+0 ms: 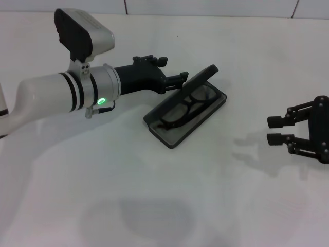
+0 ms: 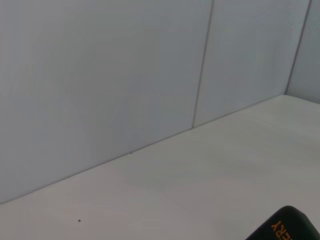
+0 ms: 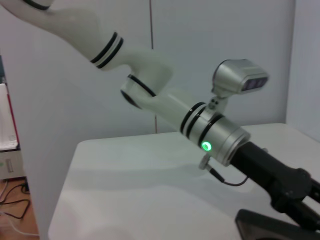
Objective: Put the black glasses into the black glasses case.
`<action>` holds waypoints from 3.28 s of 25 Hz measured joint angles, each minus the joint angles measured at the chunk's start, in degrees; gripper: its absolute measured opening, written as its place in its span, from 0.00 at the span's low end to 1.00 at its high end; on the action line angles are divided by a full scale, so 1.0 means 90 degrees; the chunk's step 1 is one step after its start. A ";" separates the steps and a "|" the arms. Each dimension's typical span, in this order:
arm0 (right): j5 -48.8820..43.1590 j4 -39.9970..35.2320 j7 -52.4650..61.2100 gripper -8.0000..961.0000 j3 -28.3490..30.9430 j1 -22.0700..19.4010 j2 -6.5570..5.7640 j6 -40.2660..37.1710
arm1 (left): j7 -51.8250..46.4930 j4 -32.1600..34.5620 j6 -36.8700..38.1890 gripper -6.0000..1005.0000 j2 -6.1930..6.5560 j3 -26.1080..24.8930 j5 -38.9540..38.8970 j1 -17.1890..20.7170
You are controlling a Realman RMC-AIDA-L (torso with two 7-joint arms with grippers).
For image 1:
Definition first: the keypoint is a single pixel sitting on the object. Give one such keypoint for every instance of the black glasses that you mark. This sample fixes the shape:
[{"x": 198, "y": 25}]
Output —
[{"x": 186, "y": 108}]

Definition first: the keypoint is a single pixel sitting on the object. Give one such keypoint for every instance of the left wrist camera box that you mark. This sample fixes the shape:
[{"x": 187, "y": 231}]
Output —
[{"x": 74, "y": 33}]

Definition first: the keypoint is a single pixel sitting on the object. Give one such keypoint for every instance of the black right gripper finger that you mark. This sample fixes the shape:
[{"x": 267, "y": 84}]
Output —
[
  {"x": 276, "y": 122},
  {"x": 277, "y": 139}
]

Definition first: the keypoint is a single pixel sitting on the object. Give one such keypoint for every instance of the black glasses case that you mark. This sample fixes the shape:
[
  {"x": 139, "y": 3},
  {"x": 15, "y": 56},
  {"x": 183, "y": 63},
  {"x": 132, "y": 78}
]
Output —
[{"x": 200, "y": 77}]

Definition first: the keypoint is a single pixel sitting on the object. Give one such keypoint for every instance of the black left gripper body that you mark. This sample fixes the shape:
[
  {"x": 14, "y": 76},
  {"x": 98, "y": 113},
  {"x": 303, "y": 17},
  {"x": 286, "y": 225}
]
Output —
[{"x": 141, "y": 77}]

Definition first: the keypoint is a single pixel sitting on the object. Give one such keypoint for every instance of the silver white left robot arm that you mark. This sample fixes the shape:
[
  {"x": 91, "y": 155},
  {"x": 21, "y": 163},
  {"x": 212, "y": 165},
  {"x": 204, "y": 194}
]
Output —
[{"x": 46, "y": 92}]

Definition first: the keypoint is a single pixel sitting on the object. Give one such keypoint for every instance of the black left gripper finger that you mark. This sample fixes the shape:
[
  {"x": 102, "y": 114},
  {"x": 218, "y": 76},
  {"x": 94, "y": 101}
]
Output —
[
  {"x": 162, "y": 61},
  {"x": 177, "y": 80}
]

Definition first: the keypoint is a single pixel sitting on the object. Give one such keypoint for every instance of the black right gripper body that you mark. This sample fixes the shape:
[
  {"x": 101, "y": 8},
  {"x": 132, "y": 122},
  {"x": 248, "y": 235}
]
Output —
[{"x": 321, "y": 128}]

